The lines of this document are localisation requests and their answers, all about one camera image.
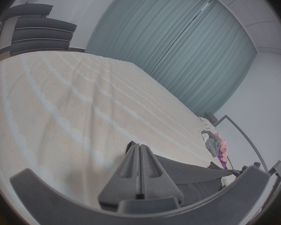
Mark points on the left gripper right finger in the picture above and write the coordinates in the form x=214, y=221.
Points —
x=168, y=190

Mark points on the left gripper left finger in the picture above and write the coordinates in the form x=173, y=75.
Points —
x=112, y=190

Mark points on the black T-shirt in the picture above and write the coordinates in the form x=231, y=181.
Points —
x=196, y=179

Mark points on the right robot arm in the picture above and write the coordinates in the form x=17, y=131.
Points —
x=244, y=168

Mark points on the bed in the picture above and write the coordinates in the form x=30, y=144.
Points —
x=60, y=102

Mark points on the purple garment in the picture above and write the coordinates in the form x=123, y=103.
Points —
x=223, y=160

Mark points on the grey garment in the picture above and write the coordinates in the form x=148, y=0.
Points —
x=212, y=144

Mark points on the white garment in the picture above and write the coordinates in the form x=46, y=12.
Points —
x=205, y=137

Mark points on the pink garment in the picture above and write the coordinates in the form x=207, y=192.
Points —
x=223, y=146

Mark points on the white printed pillow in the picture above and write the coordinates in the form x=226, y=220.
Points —
x=207, y=123

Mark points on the grey bedside table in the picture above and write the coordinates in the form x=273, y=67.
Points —
x=210, y=117

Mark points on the blue-green curtain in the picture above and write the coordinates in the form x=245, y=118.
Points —
x=210, y=62
x=140, y=24

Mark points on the black chest of drawers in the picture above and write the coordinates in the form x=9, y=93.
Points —
x=42, y=36

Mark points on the dark grey dressing table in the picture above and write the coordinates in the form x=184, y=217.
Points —
x=25, y=9

